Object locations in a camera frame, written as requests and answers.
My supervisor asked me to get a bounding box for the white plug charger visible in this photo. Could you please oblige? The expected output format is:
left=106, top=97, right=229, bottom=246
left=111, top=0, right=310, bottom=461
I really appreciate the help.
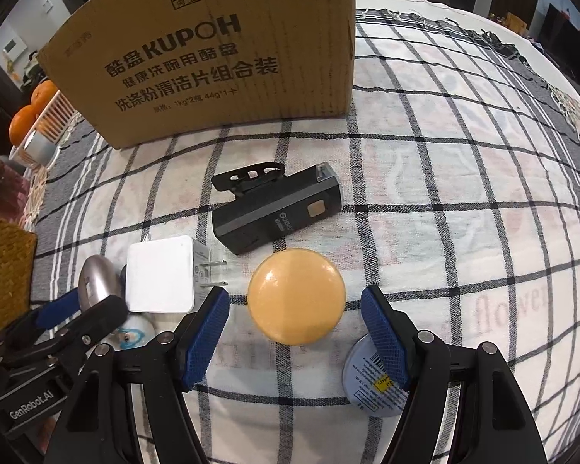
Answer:
left=126, top=235, right=228, bottom=315

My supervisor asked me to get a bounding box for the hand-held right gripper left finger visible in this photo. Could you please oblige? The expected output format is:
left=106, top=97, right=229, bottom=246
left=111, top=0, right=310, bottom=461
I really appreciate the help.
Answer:
left=43, top=286, right=230, bottom=464

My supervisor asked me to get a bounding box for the brown cardboard box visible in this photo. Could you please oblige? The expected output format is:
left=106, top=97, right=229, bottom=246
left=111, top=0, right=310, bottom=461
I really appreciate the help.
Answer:
left=36, top=0, right=357, bottom=150

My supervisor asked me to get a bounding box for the round yellow soap bar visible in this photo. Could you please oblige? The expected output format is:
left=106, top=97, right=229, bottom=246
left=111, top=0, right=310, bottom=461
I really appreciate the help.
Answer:
left=247, top=247, right=347, bottom=346

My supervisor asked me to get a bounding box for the woven tissue box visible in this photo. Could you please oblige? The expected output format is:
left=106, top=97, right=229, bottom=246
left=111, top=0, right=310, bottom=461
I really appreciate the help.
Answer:
left=0, top=210, right=38, bottom=344

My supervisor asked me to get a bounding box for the small white cylinder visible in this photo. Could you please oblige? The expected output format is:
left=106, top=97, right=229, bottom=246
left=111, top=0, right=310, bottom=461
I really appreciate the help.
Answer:
left=23, top=130, right=59, bottom=167

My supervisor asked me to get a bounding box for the silver oval gadget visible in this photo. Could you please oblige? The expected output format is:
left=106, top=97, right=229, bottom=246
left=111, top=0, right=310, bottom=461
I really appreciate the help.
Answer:
left=77, top=255, right=125, bottom=311

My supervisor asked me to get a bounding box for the black bike light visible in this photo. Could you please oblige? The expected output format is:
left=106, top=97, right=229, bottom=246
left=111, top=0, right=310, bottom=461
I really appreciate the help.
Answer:
left=211, top=161, right=340, bottom=256

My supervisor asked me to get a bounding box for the black and white checked cloth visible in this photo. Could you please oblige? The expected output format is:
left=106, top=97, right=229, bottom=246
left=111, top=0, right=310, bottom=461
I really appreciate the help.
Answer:
left=29, top=5, right=580, bottom=464

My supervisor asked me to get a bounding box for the black television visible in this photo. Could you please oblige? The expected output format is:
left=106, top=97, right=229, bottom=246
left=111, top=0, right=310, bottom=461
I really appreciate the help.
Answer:
left=541, top=4, right=580, bottom=95

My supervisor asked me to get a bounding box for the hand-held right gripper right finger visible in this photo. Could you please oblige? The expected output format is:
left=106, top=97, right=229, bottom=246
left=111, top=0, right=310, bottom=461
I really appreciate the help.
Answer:
left=360, top=285, right=549, bottom=464

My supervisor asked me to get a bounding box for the white round cartoon case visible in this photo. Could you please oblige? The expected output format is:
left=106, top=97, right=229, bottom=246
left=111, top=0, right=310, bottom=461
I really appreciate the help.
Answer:
left=104, top=313, right=156, bottom=353

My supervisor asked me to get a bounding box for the white slatted fruit basket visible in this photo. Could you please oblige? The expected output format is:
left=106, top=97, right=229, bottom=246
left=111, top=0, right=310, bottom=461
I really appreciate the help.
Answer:
left=10, top=91, right=81, bottom=155

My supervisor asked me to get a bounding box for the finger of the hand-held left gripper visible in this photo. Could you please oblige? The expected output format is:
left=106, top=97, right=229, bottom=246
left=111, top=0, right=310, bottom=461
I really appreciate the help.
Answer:
left=0, top=295, right=129, bottom=369
left=0, top=290, right=83, bottom=349

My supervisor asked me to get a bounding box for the orange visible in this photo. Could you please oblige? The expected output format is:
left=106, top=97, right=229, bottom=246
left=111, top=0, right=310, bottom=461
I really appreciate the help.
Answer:
left=8, top=105, right=39, bottom=147
left=29, top=80, right=60, bottom=107

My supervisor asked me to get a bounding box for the round labelled tin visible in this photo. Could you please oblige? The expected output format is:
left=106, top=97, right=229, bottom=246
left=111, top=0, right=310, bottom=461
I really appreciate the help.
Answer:
left=342, top=333, right=411, bottom=419

